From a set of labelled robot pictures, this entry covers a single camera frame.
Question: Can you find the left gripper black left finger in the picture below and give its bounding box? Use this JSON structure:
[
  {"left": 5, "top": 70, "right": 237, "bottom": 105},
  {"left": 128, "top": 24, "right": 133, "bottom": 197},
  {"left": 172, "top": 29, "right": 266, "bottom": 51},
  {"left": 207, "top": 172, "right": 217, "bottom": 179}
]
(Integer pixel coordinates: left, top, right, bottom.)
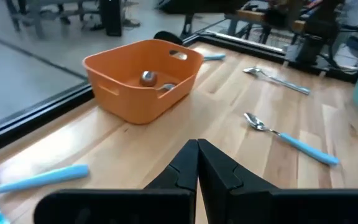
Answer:
[{"left": 33, "top": 139, "right": 200, "bottom": 224}]

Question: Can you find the black tower case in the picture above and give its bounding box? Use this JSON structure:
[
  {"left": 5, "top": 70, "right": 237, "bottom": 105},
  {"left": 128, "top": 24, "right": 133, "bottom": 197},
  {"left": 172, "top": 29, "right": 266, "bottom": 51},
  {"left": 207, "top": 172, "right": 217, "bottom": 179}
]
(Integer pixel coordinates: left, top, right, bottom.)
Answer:
[{"left": 99, "top": 0, "right": 123, "bottom": 37}]

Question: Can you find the wooden workbench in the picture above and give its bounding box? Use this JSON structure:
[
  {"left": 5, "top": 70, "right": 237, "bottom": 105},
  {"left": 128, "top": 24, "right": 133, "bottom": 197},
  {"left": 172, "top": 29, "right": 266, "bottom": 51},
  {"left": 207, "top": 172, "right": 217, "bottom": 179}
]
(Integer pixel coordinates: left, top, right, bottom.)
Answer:
[{"left": 225, "top": 0, "right": 310, "bottom": 44}]

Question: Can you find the silver metal spoon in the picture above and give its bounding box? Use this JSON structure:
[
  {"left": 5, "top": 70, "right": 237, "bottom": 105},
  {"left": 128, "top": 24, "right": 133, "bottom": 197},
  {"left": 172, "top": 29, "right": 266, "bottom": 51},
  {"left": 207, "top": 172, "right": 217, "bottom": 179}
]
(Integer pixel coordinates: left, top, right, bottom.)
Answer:
[
  {"left": 140, "top": 70, "right": 158, "bottom": 88},
  {"left": 155, "top": 82, "right": 177, "bottom": 93},
  {"left": 242, "top": 66, "right": 311, "bottom": 95}
]

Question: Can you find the orange plastic bin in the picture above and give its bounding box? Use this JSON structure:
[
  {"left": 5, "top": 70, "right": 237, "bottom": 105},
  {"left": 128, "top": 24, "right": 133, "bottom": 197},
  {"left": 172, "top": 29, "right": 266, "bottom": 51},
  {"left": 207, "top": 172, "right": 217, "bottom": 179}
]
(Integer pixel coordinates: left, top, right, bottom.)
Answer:
[{"left": 81, "top": 39, "right": 204, "bottom": 125}]

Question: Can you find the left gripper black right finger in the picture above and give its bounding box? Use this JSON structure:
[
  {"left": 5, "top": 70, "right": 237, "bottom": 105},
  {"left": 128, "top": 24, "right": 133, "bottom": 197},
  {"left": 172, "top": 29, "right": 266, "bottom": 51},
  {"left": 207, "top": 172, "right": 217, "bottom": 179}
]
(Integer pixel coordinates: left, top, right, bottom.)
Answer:
[{"left": 197, "top": 138, "right": 358, "bottom": 224}]

